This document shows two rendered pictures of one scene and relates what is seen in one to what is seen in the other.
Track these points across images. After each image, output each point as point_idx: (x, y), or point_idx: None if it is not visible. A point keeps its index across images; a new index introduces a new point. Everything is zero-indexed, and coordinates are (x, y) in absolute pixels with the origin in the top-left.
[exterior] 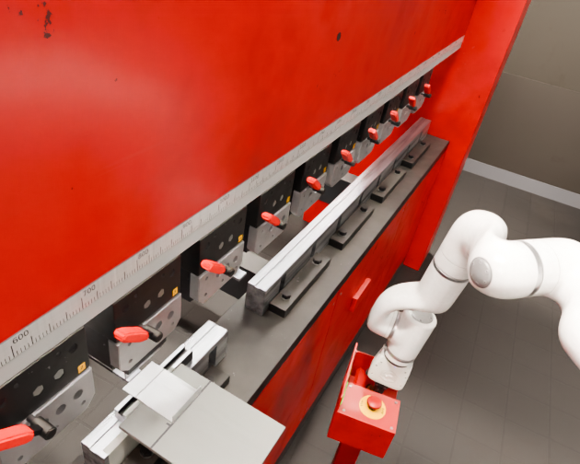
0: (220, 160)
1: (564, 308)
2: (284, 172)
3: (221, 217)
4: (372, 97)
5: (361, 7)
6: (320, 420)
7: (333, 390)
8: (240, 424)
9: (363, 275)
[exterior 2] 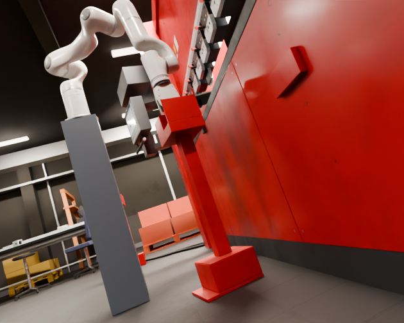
0: (189, 18)
1: (95, 34)
2: (201, 5)
3: (195, 33)
4: None
5: None
6: (319, 282)
7: (364, 293)
8: None
9: (273, 43)
